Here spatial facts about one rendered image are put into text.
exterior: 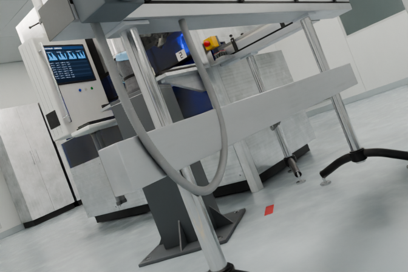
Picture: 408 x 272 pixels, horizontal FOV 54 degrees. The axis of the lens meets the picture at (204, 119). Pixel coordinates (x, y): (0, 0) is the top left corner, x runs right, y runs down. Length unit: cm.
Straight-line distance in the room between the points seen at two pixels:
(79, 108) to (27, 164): 432
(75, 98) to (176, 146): 213
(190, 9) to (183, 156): 47
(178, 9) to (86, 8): 36
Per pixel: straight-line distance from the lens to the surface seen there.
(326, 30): 714
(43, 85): 307
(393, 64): 687
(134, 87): 202
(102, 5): 91
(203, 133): 113
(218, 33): 281
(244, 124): 129
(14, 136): 738
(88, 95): 320
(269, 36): 247
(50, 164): 751
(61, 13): 101
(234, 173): 268
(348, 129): 205
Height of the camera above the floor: 51
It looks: 1 degrees up
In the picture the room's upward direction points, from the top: 21 degrees counter-clockwise
